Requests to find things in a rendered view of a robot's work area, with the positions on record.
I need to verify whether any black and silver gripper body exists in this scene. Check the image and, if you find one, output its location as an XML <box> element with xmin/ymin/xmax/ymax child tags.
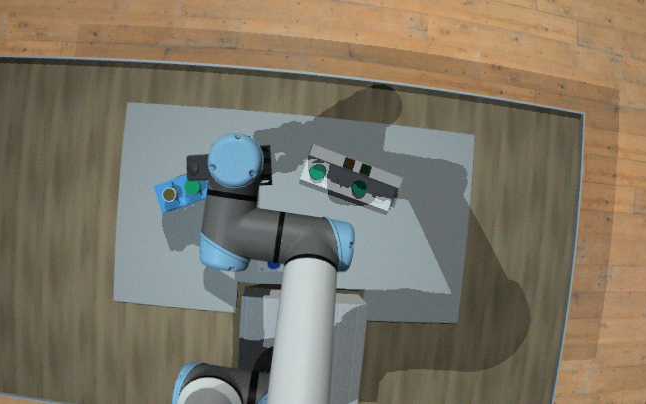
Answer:
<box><xmin>259</xmin><ymin>145</ymin><xmax>272</xmax><ymax>186</ymax></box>

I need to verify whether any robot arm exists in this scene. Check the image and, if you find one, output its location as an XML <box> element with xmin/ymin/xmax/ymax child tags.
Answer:
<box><xmin>172</xmin><ymin>133</ymin><xmax>355</xmax><ymax>404</ymax></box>

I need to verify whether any blue four-tube rack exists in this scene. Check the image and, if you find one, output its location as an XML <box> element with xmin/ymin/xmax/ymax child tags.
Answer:
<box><xmin>153</xmin><ymin>174</ymin><xmax>208</xmax><ymax>213</ymax></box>

